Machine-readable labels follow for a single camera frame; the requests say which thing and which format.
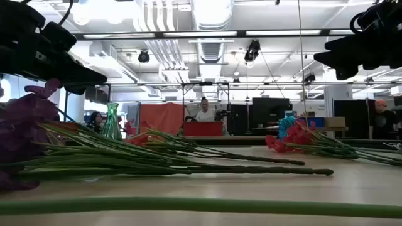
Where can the purple artificial flower bunch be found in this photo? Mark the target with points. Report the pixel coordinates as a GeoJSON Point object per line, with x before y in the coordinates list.
{"type": "Point", "coordinates": [25, 110]}

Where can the white artificial tulip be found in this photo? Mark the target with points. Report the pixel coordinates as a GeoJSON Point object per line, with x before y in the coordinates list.
{"type": "Point", "coordinates": [188, 204]}

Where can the black monitor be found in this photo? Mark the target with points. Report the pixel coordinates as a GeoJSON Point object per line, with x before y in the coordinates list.
{"type": "Point", "coordinates": [270, 111]}

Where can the black table edge frame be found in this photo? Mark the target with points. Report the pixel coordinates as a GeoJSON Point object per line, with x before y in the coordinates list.
{"type": "Point", "coordinates": [238, 140]}

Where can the green glass vase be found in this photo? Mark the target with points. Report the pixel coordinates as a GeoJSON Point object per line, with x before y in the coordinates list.
{"type": "Point", "coordinates": [111, 125]}

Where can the cardboard box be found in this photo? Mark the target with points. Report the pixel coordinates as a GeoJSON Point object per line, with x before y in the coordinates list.
{"type": "Point", "coordinates": [334, 121]}

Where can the blue glass vase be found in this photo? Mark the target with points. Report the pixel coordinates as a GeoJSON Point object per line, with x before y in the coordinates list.
{"type": "Point", "coordinates": [284, 124]}

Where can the silver ceiling duct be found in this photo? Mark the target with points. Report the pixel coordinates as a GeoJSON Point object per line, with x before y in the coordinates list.
{"type": "Point", "coordinates": [212, 15]}

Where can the red artificial flower bunch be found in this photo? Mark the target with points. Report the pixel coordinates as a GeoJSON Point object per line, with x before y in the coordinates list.
{"type": "Point", "coordinates": [282, 141]}
{"type": "Point", "coordinates": [267, 159]}

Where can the white pillar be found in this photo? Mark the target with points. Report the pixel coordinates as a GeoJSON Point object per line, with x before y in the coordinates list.
{"type": "Point", "coordinates": [337, 97]}

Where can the grey cloth screen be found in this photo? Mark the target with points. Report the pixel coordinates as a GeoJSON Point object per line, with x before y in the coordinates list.
{"type": "Point", "coordinates": [133, 116]}

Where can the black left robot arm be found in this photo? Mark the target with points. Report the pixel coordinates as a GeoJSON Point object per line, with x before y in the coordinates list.
{"type": "Point", "coordinates": [19, 12]}

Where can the thin hanging pole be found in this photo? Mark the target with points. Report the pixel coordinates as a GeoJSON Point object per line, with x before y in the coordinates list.
{"type": "Point", "coordinates": [301, 47]}

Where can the red box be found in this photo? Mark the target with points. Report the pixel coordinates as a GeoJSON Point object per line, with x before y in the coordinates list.
{"type": "Point", "coordinates": [202, 128]}

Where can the black overhead frame bar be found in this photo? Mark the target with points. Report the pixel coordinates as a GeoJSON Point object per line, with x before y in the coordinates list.
{"type": "Point", "coordinates": [160, 34]}

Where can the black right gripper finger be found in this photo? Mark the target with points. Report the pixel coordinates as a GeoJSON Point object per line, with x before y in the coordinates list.
{"type": "Point", "coordinates": [342, 53]}
{"type": "Point", "coordinates": [345, 73]}

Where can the orange cloth screen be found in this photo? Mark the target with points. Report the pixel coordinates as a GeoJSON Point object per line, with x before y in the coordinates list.
{"type": "Point", "coordinates": [161, 117]}

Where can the black hanging camera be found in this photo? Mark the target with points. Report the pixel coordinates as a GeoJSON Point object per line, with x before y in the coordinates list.
{"type": "Point", "coordinates": [252, 50]}
{"type": "Point", "coordinates": [309, 78]}
{"type": "Point", "coordinates": [144, 57]}

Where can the person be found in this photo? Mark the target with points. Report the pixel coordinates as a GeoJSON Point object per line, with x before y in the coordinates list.
{"type": "Point", "coordinates": [205, 114]}
{"type": "Point", "coordinates": [381, 120]}
{"type": "Point", "coordinates": [95, 120]}

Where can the grey horizontal frame rail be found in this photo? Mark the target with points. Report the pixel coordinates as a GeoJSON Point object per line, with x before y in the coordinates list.
{"type": "Point", "coordinates": [157, 84]}

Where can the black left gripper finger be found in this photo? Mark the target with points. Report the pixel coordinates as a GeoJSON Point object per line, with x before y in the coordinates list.
{"type": "Point", "coordinates": [75, 89]}
{"type": "Point", "coordinates": [78, 75]}

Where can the blue plastic bin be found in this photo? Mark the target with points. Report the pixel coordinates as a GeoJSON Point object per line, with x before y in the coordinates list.
{"type": "Point", "coordinates": [315, 121]}

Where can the black partition panel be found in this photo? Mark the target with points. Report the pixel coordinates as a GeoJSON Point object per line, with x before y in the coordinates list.
{"type": "Point", "coordinates": [355, 119]}

